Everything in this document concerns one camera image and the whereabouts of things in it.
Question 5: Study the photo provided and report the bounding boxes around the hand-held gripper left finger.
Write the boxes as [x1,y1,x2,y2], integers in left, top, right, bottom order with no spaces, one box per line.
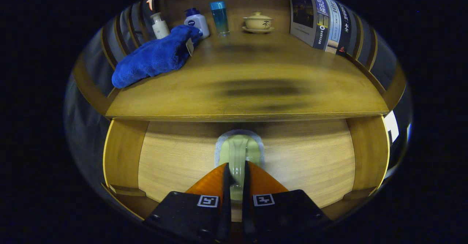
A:
[143,162,231,243]

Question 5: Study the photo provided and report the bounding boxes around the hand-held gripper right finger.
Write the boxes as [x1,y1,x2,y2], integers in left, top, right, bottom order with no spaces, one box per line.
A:
[241,161,331,243]

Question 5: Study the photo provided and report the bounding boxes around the green handled scrubbing brush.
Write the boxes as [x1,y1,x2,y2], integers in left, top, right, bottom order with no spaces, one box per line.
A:
[215,129,265,201]

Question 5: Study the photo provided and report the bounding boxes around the wooden drawer with black knob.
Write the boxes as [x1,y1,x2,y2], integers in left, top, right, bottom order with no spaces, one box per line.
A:
[102,116,391,222]

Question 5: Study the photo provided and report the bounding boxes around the wooden countertop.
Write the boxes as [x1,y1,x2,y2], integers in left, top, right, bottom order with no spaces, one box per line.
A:
[105,30,389,123]

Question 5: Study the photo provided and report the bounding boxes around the blue towel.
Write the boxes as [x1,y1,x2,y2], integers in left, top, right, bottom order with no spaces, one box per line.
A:
[112,25,203,89]

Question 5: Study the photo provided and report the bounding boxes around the beige lidded teacup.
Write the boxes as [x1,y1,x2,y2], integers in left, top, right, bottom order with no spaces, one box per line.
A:
[242,12,275,34]

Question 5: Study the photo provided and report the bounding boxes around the white bottle with blue cap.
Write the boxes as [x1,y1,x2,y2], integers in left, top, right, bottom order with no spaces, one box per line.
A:
[184,8,210,40]

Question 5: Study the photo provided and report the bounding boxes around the tall blue bottle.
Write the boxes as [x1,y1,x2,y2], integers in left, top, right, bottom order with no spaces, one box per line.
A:
[210,1,230,37]

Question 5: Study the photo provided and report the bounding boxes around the white pump bottle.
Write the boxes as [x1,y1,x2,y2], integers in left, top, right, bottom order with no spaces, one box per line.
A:
[150,12,170,40]

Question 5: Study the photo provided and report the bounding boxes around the blue book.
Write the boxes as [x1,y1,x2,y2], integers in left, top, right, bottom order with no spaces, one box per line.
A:
[288,0,331,50]

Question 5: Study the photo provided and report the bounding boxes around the pale grey book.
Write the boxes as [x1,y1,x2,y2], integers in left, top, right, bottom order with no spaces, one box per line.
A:
[324,0,342,54]

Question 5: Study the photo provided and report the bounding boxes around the black book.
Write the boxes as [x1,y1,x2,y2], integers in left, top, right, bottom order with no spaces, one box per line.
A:
[336,2,353,57]

